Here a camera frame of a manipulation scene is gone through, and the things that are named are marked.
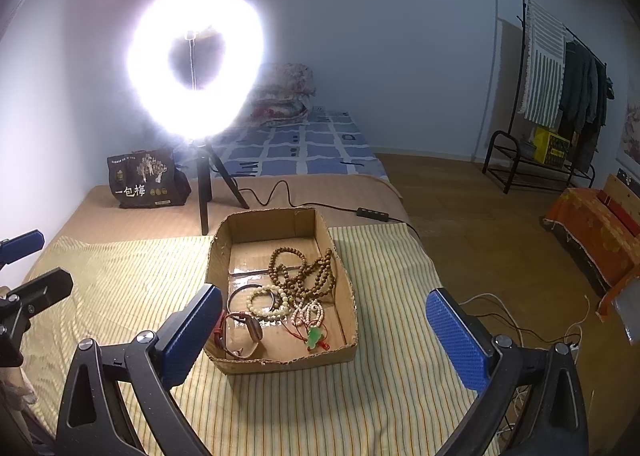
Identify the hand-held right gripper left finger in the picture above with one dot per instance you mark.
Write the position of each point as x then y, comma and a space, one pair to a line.
192, 336

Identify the floral folded quilt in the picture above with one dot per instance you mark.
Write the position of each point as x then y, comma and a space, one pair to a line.
285, 86

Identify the black clothes rack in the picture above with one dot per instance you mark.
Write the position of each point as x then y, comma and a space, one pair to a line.
524, 11

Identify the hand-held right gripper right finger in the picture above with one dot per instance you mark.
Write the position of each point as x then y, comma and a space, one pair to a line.
455, 341

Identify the black snack bag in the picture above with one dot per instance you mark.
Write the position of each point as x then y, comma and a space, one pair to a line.
145, 181

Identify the cardboard box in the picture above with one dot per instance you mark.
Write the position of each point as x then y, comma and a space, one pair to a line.
280, 361

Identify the yellow crate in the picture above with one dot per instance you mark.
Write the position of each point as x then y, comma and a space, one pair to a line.
550, 146

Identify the wooden furniture frame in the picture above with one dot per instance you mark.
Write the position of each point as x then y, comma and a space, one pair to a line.
625, 196

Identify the wall poster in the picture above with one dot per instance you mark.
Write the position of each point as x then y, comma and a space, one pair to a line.
632, 136

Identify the grey plastic sheet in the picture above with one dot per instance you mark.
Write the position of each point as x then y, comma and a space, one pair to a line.
627, 306

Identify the blue patterned bedsheet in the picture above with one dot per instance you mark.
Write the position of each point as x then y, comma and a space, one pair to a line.
300, 156

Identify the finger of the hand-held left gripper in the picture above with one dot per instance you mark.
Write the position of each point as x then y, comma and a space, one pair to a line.
25, 242
45, 286

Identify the leaning cardboard sheet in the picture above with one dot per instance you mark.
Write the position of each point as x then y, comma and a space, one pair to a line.
500, 86

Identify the orange covered bench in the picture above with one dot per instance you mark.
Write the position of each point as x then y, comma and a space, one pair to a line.
590, 236

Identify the dark hanging clothes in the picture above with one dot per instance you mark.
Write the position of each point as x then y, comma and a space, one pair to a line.
582, 86

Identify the striped hanging towel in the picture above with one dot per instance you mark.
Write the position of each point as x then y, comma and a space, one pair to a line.
542, 66

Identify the yellow striped cloth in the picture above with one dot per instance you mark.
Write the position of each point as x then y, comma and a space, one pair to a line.
125, 276

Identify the tan bed cover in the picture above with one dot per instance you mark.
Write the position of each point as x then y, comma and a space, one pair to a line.
125, 223

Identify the small pearl strand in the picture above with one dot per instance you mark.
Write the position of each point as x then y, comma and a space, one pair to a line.
312, 308

